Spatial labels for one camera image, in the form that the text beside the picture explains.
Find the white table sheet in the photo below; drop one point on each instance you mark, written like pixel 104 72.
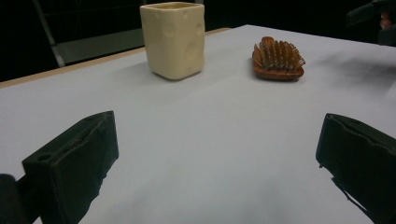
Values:
pixel 202 130

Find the cream ceramic cup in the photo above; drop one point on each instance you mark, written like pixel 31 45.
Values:
pixel 172 40

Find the brown wooden hairbrush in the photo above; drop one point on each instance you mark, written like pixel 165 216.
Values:
pixel 277 60

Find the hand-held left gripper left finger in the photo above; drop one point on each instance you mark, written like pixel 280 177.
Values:
pixel 71 168

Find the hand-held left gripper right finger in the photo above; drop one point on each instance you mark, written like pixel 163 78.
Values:
pixel 364 161

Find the grey metal stand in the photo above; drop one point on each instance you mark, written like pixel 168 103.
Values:
pixel 99 46

